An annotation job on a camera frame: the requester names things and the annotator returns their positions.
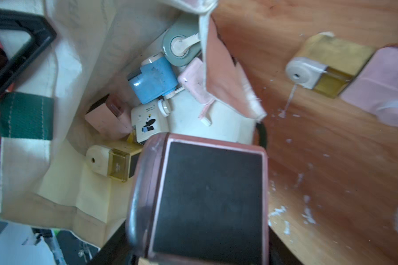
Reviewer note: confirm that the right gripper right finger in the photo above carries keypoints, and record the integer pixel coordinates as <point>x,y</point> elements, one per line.
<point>279,253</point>

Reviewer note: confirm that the pink square pencil sharpener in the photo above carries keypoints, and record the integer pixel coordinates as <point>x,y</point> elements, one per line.
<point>375,89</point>

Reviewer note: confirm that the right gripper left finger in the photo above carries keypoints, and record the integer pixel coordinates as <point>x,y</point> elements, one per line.
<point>116,251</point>

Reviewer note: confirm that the pale pink sharpener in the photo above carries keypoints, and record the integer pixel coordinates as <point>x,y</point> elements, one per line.
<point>110,116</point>

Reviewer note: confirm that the blue crank pencil sharpener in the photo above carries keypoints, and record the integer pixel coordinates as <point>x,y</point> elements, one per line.
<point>153,79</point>

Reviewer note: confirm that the pink black-top pencil sharpener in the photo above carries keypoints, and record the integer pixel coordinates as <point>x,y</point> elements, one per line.
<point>199,201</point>

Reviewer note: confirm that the yellow pencil sharpener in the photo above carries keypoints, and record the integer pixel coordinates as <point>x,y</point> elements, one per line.
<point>326,64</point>
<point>118,160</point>

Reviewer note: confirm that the green round pencil sharpener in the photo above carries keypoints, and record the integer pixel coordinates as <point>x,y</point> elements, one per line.
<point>181,43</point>

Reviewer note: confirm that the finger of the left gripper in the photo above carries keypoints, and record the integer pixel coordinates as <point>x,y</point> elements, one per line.
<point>25,36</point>

